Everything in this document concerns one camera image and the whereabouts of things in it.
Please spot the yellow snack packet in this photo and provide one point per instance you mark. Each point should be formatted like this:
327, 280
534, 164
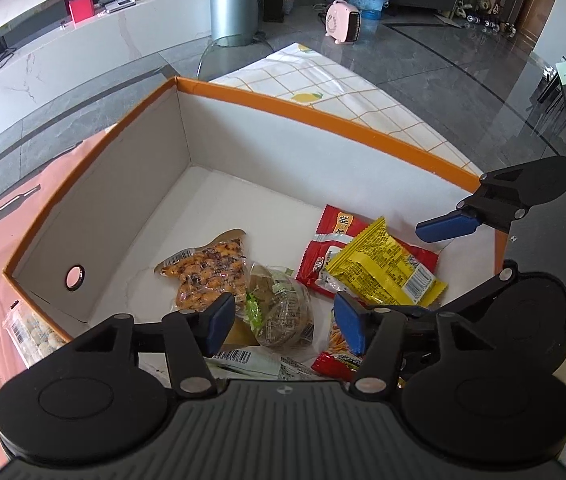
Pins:
383, 265

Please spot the clear packet of orange peanuts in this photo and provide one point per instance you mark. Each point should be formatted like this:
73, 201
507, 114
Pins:
208, 272

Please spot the clear packet of white eggs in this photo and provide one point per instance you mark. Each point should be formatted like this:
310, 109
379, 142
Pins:
33, 335

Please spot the white television cabinet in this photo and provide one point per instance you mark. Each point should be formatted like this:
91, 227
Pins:
88, 60

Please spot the orange cardboard box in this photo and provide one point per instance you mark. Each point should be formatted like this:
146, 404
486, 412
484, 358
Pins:
163, 160

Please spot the golden brown snack packet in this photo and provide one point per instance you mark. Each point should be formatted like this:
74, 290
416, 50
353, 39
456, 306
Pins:
240, 332

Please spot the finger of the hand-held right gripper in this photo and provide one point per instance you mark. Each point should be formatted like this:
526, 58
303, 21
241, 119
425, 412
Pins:
448, 226
485, 292

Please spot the row of shoes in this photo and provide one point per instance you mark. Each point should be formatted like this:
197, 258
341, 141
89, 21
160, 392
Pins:
485, 22

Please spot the pink red box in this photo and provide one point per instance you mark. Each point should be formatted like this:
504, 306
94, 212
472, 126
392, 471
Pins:
80, 7

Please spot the wooden door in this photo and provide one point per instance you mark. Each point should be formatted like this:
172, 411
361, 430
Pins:
543, 0

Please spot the green and white chip bag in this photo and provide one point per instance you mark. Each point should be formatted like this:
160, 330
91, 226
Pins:
258, 362

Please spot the pink fan heater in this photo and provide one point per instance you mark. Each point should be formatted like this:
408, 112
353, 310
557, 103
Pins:
344, 22

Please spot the red packet of snack sticks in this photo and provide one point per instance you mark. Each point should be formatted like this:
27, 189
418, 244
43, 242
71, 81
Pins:
338, 355

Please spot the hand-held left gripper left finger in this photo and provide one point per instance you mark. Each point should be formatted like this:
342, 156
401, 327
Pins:
220, 320

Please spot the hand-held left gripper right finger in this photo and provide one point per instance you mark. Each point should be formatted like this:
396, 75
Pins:
350, 325

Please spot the brown snack packet green top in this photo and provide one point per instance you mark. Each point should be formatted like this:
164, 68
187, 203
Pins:
283, 305

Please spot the silver trash can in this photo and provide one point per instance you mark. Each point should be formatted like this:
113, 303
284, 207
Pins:
233, 7

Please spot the red snack packet white label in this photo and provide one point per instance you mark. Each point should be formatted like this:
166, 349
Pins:
328, 240

